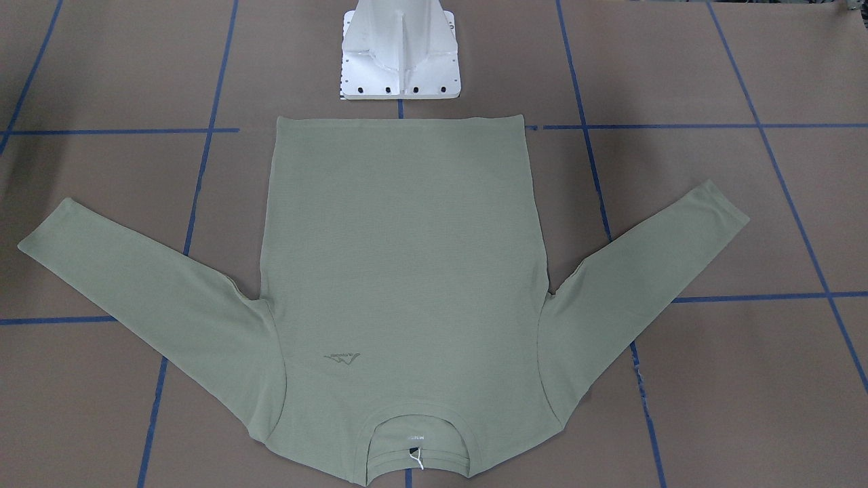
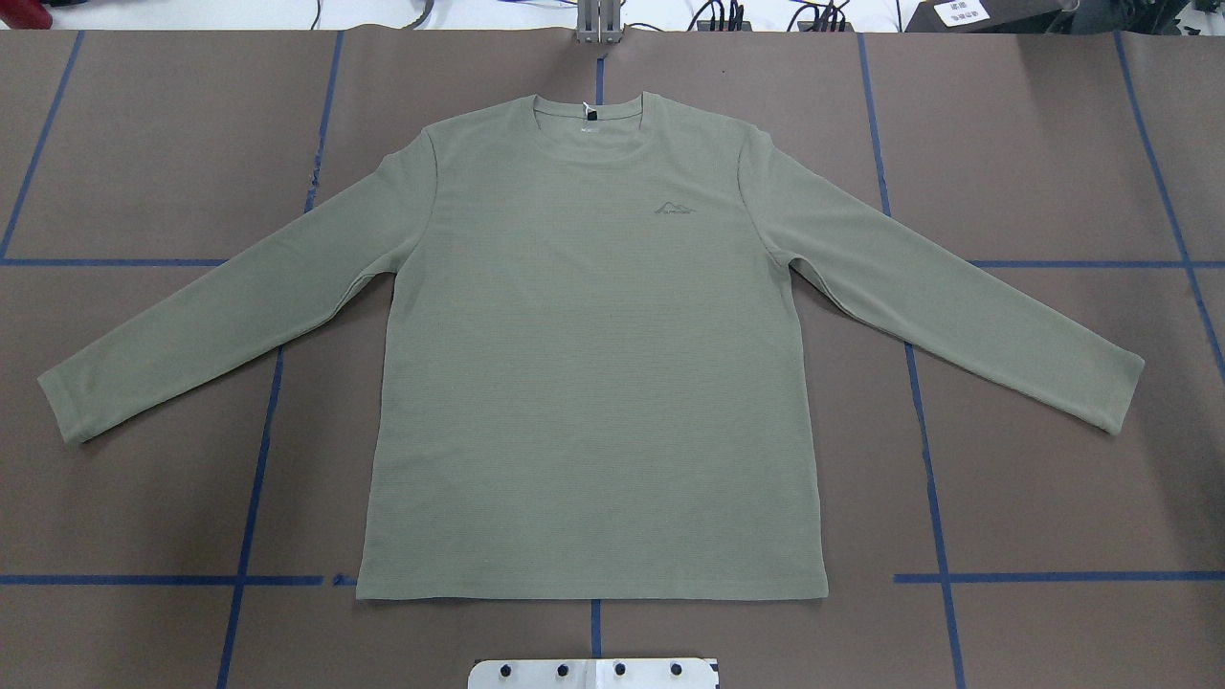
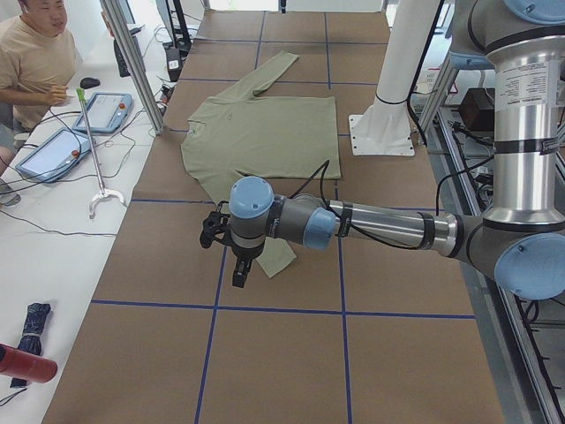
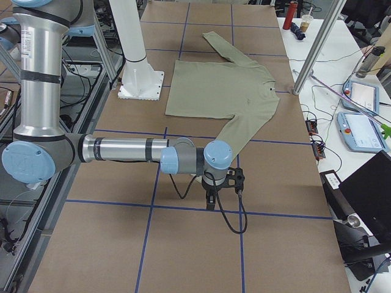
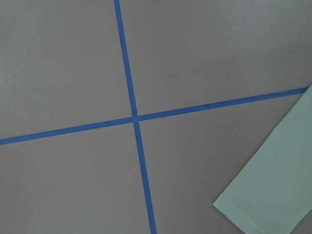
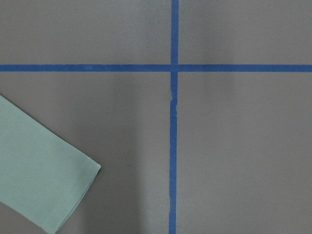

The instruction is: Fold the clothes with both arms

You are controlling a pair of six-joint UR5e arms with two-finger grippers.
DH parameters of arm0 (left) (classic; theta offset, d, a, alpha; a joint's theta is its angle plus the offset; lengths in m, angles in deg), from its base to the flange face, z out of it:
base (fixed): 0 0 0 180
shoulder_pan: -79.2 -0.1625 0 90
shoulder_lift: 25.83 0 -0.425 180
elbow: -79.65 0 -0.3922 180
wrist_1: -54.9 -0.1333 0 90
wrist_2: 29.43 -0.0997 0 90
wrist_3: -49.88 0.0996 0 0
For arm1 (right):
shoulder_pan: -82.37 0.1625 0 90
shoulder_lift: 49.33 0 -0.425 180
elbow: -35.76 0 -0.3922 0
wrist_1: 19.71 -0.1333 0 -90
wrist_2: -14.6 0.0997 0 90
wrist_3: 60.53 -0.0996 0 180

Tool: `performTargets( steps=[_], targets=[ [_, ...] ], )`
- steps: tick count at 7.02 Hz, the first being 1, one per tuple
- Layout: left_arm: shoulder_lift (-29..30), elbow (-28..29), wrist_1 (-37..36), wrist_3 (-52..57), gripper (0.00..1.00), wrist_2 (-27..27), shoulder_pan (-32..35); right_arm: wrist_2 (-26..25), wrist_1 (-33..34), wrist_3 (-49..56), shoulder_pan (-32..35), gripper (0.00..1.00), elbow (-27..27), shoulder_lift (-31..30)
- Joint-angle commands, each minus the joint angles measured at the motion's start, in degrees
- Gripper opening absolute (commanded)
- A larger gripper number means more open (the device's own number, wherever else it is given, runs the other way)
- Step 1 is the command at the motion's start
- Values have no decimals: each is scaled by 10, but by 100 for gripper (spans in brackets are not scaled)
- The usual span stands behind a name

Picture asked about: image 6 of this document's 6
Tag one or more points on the sage green long-sleeve shirt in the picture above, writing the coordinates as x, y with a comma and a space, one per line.
42, 177

